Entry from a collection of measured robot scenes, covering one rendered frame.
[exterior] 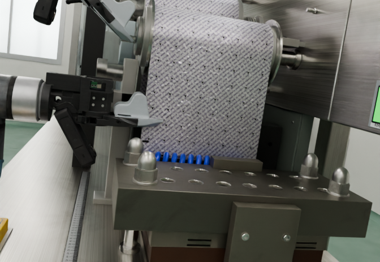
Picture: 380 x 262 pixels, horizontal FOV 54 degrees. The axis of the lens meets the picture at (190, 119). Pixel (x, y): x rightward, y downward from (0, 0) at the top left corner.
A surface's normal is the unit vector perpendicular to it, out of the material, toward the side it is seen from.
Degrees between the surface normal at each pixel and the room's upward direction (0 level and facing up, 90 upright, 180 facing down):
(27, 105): 101
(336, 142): 90
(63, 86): 90
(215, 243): 90
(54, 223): 0
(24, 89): 61
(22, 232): 0
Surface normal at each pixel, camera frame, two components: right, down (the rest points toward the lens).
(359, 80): -0.97, -0.10
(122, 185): 0.13, -0.98
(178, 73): 0.21, 0.15
